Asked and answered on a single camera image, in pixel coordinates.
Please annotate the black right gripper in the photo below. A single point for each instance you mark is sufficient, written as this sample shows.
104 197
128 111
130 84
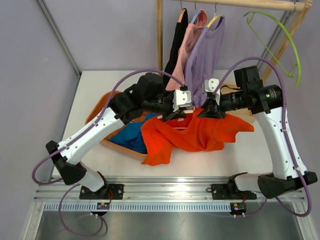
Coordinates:
212 104

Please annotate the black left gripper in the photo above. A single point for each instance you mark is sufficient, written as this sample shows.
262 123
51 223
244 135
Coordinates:
178 114

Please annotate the cream clothes hanger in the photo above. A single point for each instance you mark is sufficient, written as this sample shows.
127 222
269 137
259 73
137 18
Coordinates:
182 114

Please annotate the orange t shirt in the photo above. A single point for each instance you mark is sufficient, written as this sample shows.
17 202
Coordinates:
191 134

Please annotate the blue t shirt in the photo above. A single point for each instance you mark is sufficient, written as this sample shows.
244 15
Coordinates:
130 137

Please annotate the purple t shirt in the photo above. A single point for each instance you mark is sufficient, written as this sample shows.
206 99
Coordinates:
201 63

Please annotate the yellow clothes hanger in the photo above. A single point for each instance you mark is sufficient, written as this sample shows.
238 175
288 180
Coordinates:
215 16

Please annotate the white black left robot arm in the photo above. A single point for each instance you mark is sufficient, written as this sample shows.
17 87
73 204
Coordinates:
148 94

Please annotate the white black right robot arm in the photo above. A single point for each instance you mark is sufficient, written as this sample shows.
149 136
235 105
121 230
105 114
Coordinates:
266 103

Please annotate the pink t shirt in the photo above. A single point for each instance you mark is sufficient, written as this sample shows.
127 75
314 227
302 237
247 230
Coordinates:
191 36

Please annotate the black t shirt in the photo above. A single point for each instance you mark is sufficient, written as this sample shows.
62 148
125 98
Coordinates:
178 37

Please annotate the light blue clothes hanger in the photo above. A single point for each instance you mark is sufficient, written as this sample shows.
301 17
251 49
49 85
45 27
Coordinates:
196 13

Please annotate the orange clothes hanger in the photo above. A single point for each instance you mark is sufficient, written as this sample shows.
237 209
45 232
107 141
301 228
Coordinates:
182 12

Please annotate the orange plastic basket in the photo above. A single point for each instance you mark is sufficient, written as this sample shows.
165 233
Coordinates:
106 141

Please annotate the wooden clothes rack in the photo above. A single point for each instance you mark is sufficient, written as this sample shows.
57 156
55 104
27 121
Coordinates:
290 24

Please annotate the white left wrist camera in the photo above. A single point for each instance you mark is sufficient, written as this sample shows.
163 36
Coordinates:
181 99

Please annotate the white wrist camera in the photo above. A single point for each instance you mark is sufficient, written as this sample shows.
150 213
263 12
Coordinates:
181 99
209 86

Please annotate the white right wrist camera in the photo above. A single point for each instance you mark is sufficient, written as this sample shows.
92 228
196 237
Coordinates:
209 86

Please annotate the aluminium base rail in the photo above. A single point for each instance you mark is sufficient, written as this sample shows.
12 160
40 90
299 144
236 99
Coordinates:
144 194

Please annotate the right aluminium frame post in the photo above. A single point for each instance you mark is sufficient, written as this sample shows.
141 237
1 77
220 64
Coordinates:
274 37

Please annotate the aluminium frame post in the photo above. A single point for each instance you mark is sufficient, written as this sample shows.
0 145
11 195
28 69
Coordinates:
274 37
58 36

